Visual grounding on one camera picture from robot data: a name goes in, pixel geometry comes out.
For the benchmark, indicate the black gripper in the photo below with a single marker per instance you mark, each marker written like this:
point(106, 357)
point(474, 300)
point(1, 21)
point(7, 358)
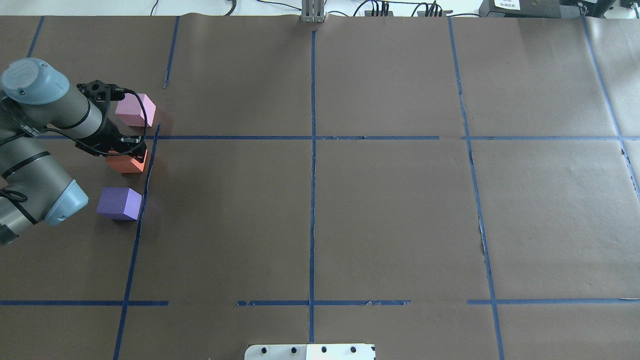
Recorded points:
point(111, 132)

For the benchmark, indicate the orange foam block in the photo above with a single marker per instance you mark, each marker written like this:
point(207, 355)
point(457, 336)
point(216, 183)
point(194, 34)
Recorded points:
point(127, 165)

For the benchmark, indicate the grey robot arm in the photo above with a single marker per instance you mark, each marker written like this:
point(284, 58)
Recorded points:
point(36, 98)

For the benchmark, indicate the pink foam block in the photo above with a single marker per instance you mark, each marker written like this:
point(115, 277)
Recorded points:
point(132, 113)

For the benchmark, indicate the purple foam block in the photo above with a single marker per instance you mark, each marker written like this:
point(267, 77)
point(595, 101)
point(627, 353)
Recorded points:
point(119, 203)

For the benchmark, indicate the brown paper table cover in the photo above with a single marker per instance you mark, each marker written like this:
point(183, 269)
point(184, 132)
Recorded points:
point(445, 189)

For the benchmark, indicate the black power box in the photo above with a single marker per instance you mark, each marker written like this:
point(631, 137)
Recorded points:
point(547, 9)

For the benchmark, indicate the grey metal camera post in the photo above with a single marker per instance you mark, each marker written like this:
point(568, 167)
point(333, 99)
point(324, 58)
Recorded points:
point(313, 11)

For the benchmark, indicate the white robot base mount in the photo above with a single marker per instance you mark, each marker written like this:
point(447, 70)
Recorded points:
point(313, 351)

